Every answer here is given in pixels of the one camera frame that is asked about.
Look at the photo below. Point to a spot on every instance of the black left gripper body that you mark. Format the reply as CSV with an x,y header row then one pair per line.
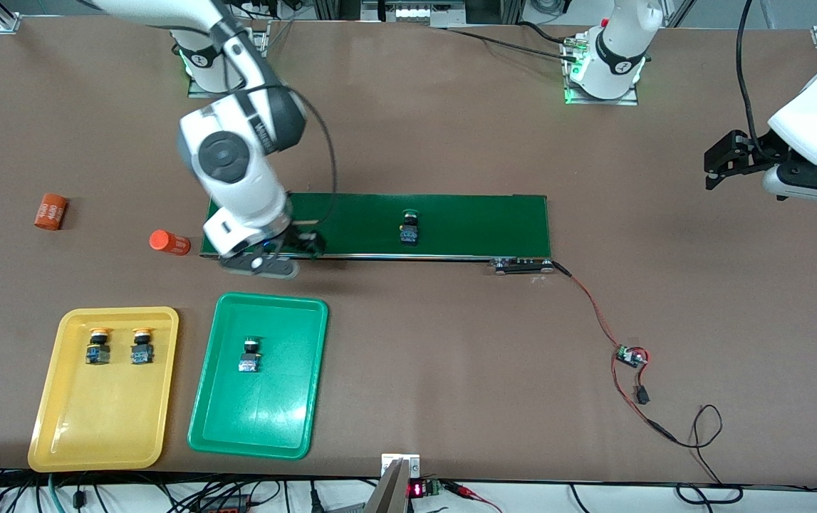
x,y
759,150

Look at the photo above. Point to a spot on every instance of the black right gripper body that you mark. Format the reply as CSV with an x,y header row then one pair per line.
x,y
306,240

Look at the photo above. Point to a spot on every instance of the green push button switch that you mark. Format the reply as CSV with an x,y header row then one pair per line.
x,y
248,362
409,234

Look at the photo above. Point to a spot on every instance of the orange printed cylinder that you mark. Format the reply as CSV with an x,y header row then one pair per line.
x,y
169,242
50,211

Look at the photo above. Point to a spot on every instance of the yellow push button switch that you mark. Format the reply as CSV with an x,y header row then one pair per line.
x,y
141,354
97,354

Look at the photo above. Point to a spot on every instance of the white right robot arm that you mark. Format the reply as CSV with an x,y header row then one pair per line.
x,y
237,178

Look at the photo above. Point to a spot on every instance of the green conveyor belt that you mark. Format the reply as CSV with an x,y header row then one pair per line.
x,y
465,224

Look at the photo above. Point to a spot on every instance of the green plastic tray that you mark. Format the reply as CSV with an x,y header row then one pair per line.
x,y
266,413

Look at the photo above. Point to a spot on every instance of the small green circuit board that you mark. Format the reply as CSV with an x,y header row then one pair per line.
x,y
627,354

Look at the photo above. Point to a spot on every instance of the yellow plastic tray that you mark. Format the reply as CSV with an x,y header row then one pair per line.
x,y
102,413

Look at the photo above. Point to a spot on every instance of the grey metal pole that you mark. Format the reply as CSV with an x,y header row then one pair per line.
x,y
388,495

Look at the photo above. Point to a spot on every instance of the red digit display module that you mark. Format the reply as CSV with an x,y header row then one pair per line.
x,y
417,489

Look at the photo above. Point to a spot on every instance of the black power strip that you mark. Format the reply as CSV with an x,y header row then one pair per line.
x,y
226,507

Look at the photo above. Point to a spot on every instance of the red clip lead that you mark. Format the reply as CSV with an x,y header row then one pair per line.
x,y
466,491

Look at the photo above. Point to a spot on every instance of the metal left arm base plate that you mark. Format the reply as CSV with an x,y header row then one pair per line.
x,y
600,101

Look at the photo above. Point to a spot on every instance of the silver mounting bracket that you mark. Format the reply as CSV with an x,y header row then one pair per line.
x,y
414,467

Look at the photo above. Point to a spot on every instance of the aluminium frame with light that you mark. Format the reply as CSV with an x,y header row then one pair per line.
x,y
415,13

